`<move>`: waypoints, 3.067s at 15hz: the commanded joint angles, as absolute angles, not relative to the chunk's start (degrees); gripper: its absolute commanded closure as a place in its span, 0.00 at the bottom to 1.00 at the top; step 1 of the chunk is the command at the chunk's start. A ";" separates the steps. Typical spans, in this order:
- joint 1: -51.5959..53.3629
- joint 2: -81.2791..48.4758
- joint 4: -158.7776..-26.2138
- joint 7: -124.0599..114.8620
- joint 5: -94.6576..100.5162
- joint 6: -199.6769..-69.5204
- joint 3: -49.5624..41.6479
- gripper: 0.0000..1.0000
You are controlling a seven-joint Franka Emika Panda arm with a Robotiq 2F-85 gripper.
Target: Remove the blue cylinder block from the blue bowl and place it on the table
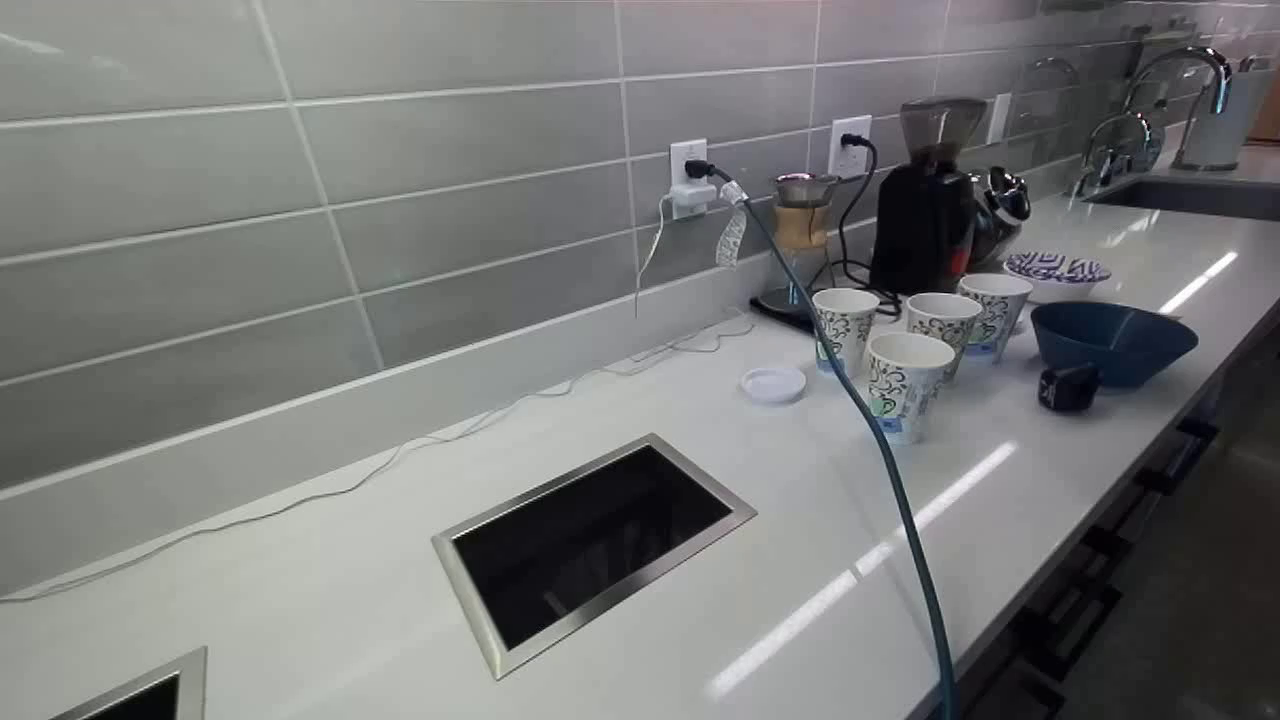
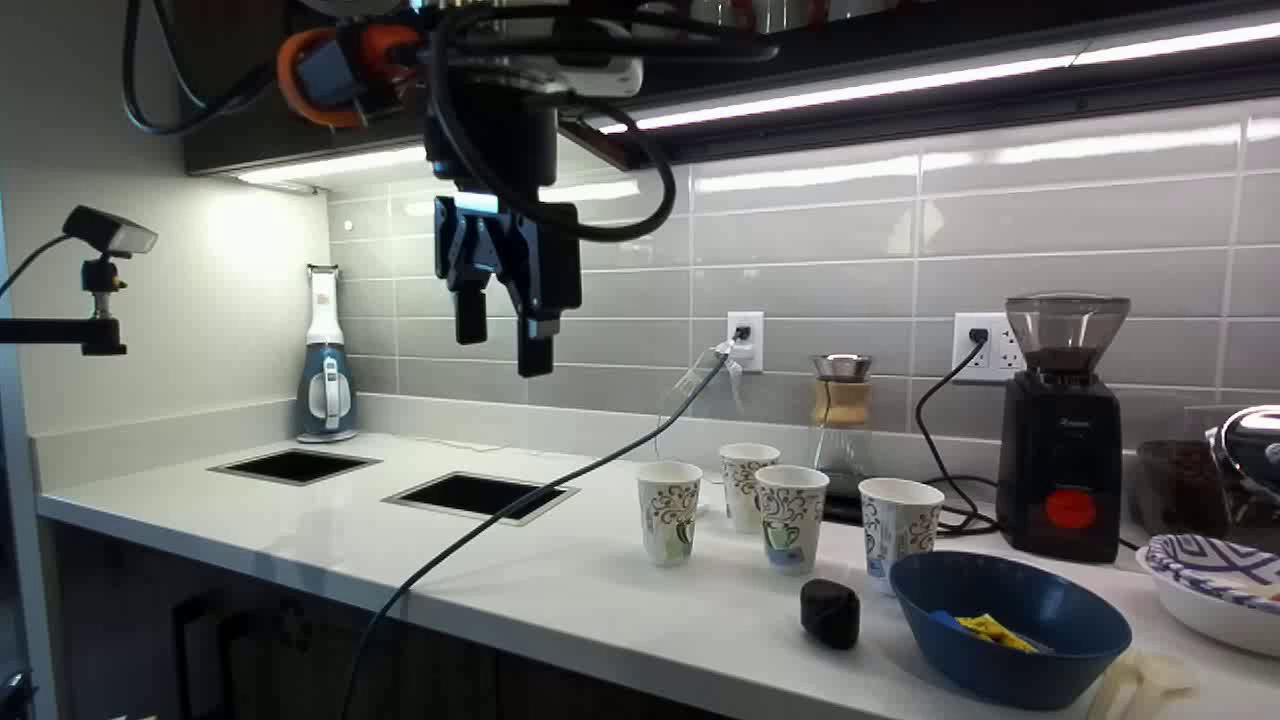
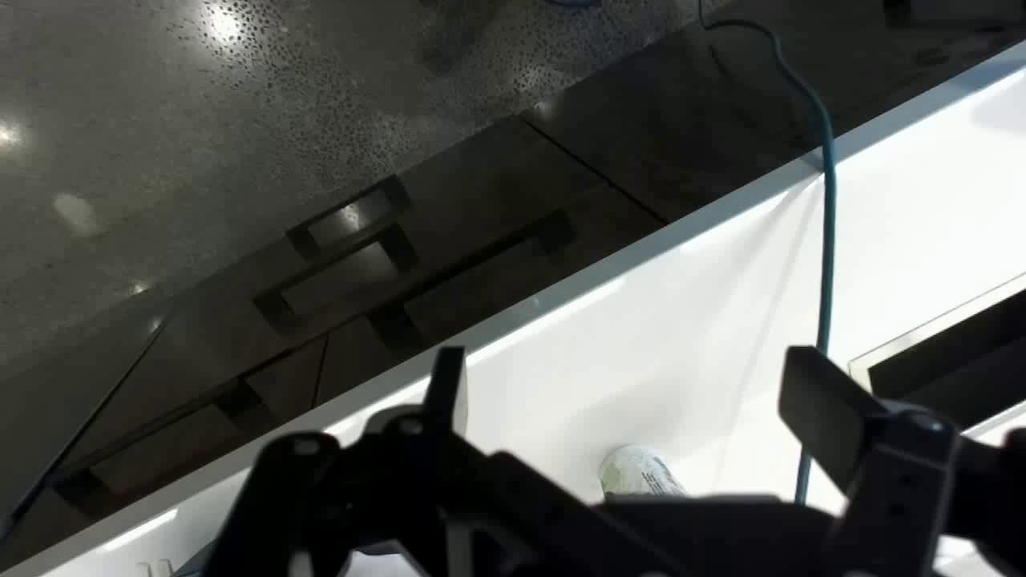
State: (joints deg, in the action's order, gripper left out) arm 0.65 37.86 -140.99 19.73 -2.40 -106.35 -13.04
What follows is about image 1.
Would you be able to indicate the white wall outlet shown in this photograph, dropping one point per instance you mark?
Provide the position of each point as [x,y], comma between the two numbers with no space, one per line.
[687,152]
[1003,118]
[840,152]

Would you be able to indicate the tall chrome faucet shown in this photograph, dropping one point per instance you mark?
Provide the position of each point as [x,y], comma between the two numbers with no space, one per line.
[1184,56]

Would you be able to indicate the patterned white paper cup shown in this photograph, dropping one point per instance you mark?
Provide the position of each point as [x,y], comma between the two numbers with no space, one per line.
[942,324]
[996,307]
[846,324]
[904,383]

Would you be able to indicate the blue white patterned bowl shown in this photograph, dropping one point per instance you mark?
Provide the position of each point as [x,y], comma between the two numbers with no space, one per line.
[1059,270]

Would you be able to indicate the shiny steel kettle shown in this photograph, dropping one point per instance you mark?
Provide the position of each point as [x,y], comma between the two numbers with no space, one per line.
[1003,206]

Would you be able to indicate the steel sink basin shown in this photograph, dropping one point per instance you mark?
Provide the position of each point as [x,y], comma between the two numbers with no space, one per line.
[1184,196]

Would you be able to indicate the white plastic cup lid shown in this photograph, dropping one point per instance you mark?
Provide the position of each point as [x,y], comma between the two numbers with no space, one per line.
[774,385]

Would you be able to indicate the black coffee grinder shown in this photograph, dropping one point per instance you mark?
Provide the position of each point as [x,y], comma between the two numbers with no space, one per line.
[920,212]

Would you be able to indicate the steel framed counter opening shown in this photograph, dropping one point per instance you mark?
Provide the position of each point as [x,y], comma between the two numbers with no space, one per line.
[462,562]
[194,680]

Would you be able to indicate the black wall plug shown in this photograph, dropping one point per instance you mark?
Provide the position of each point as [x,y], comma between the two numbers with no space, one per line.
[702,171]

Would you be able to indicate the small black round object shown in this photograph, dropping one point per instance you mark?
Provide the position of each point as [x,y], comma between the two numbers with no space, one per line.
[1065,385]

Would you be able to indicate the white round container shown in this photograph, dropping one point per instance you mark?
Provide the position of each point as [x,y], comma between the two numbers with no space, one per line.
[1222,127]

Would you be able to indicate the glass jar with lid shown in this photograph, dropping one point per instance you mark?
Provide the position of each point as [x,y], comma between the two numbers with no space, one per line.
[802,227]

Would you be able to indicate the dark blue bowl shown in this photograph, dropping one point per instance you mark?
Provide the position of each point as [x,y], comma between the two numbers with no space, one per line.
[1115,342]

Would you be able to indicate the small chrome faucet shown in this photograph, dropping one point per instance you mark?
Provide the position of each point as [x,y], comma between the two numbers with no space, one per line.
[1115,135]

